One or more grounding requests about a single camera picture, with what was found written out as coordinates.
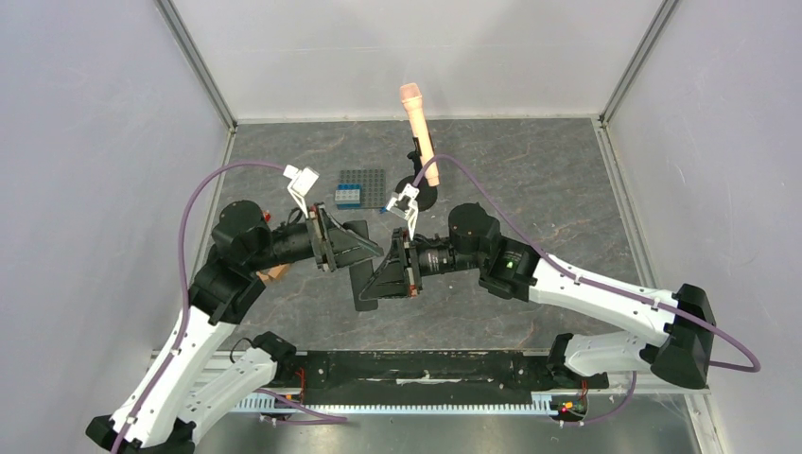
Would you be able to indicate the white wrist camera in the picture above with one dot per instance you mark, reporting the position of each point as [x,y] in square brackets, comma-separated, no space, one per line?
[405,206]
[300,183]

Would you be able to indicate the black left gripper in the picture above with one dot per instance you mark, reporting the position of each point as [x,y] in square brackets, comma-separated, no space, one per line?
[341,246]

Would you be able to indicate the white slotted cable duct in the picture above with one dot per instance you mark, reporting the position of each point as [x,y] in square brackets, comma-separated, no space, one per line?
[538,404]

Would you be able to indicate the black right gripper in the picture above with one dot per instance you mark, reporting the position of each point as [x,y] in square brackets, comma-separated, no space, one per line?
[409,263]

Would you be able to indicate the grey brick baseplate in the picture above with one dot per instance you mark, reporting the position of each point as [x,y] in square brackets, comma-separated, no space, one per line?
[373,185]

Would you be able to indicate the blue grey toy brick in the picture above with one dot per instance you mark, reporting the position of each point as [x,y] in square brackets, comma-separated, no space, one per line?
[348,196]

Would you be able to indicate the black mounting base plate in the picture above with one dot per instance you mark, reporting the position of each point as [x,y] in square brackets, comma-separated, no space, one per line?
[426,377]

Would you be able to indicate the black microphone stand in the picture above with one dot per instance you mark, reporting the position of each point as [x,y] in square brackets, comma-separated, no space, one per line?
[428,195]

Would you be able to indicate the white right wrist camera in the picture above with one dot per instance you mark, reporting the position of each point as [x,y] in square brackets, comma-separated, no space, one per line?
[405,206]

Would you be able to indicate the pink toy microphone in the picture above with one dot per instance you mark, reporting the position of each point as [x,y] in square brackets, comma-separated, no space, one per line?
[412,101]

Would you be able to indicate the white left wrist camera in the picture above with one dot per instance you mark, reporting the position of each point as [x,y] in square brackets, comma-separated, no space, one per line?
[300,183]

